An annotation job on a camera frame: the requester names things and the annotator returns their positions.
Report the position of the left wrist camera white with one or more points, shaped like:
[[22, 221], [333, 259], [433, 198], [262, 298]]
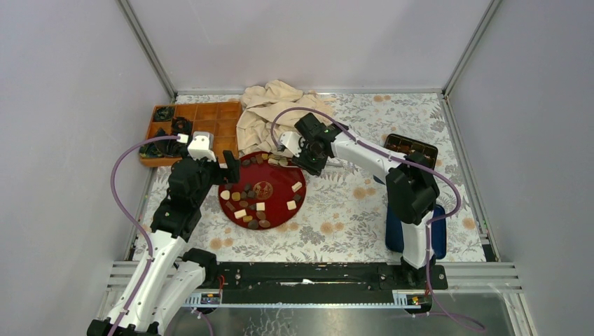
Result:
[[198, 146]]

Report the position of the navy box lid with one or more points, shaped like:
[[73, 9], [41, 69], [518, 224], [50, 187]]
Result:
[[394, 235]]

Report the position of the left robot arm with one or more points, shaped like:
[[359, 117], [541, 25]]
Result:
[[168, 272]]

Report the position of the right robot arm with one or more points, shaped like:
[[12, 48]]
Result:
[[411, 189]]

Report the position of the navy chocolate box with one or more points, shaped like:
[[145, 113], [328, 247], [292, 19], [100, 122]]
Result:
[[406, 145]]

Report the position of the wooden compartment tray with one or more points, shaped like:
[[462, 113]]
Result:
[[218, 118]]

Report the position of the red round tray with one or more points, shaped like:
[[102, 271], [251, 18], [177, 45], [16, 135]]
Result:
[[258, 200]]

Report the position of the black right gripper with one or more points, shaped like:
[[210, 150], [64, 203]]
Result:
[[315, 169]]

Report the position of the floral tablecloth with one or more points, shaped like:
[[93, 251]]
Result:
[[343, 215]]

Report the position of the white block chocolate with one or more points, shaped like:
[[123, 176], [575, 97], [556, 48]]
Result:
[[291, 205]]

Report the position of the dark rolled tie patterned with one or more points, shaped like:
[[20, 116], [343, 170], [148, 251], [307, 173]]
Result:
[[172, 148]]

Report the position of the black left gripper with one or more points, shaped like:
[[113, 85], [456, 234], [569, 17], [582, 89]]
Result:
[[231, 174]]

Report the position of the beige crumpled cloth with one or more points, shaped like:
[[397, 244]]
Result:
[[270, 110]]

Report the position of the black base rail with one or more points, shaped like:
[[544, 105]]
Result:
[[295, 284]]

